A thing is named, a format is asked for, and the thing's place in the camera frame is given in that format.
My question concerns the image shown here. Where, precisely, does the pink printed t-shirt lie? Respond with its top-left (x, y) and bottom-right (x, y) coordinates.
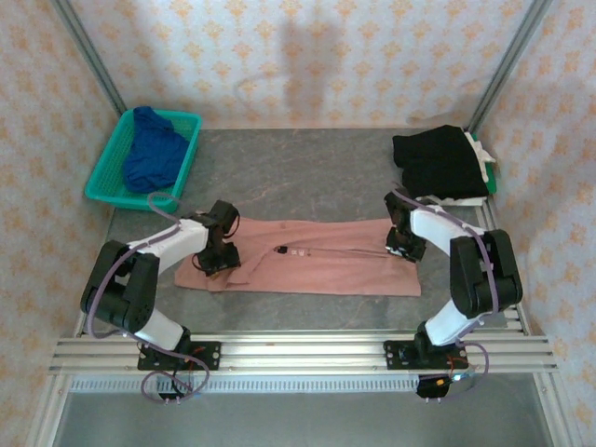
top-left (173, 216), bottom-right (423, 298)

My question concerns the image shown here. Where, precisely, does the black folded t-shirt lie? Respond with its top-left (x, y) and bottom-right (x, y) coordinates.
top-left (392, 124), bottom-right (490, 204)

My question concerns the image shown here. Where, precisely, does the green folded t-shirt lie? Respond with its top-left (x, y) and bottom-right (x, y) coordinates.
top-left (469, 132), bottom-right (499, 195)

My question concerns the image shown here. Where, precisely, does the white folded t-shirt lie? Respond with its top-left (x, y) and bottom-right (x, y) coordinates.
top-left (415, 131), bottom-right (497, 208)

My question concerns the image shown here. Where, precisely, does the blue t-shirt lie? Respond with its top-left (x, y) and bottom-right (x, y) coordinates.
top-left (123, 105), bottom-right (191, 194)

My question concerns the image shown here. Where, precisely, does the green plastic basket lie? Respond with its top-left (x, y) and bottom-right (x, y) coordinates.
top-left (84, 109), bottom-right (204, 213)

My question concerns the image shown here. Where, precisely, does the black connector board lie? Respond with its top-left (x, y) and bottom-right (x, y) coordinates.
top-left (415, 372), bottom-right (479, 402)

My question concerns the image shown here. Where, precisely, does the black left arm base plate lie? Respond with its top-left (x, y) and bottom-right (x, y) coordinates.
top-left (137, 341), bottom-right (223, 373)

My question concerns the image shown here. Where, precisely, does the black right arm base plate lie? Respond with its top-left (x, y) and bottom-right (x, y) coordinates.
top-left (384, 339), bottom-right (467, 373)

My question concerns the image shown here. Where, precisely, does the long aluminium mounting rail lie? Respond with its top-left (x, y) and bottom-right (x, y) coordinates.
top-left (48, 332), bottom-right (559, 376)

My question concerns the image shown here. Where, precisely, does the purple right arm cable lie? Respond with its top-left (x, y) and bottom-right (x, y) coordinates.
top-left (390, 185), bottom-right (490, 402)

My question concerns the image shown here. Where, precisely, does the grey slotted cable duct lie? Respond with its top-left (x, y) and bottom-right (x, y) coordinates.
top-left (69, 375), bottom-right (423, 393)

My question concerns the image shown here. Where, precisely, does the aluminium frame post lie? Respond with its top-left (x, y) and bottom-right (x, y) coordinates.
top-left (467, 0), bottom-right (553, 134)
top-left (49, 0), bottom-right (128, 115)

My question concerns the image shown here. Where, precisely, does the aluminium frame leg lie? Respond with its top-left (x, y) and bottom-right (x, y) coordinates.
top-left (533, 372), bottom-right (583, 447)
top-left (25, 374), bottom-right (71, 447)

